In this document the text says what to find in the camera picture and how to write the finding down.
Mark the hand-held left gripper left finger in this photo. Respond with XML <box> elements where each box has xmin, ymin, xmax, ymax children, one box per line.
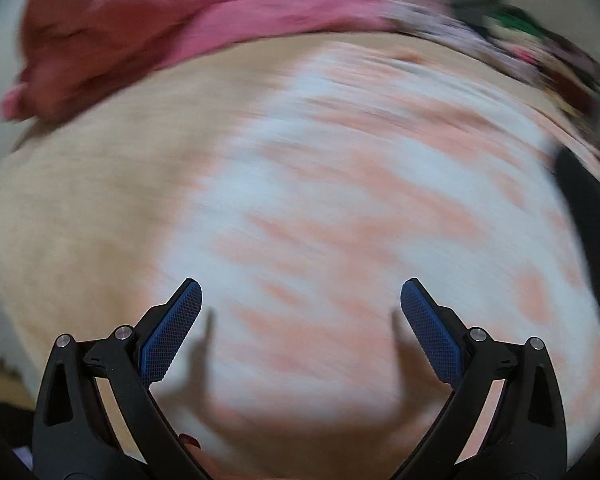
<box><xmin>32</xmin><ymin>277</ymin><xmax>203</xmax><ymax>480</ymax></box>

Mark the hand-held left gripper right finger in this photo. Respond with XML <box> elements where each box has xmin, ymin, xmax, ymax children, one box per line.
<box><xmin>397</xmin><ymin>277</ymin><xmax>568</xmax><ymax>480</ymax></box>

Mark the black sweater with orange cuffs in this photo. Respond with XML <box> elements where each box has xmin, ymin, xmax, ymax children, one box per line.
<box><xmin>555</xmin><ymin>147</ymin><xmax>600</xmax><ymax>321</ymax></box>

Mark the stack of folded clothes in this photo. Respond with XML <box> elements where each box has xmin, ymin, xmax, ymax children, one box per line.
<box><xmin>485</xmin><ymin>5</ymin><xmax>600</xmax><ymax>116</ymax></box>

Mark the pile of lilac clothes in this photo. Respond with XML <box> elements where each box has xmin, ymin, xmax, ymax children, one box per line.
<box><xmin>385</xmin><ymin>0</ymin><xmax>531</xmax><ymax>78</ymax></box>

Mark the beige fleece blanket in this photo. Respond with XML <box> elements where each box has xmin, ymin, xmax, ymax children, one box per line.
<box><xmin>0</xmin><ymin>30</ymin><xmax>556</xmax><ymax>401</ymax></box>

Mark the peach checked blanket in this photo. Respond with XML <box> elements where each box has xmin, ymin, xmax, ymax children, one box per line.
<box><xmin>160</xmin><ymin>42</ymin><xmax>600</xmax><ymax>466</ymax></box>

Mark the pink comforter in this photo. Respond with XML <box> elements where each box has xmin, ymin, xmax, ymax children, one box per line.
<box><xmin>0</xmin><ymin>0</ymin><xmax>396</xmax><ymax>123</ymax></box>

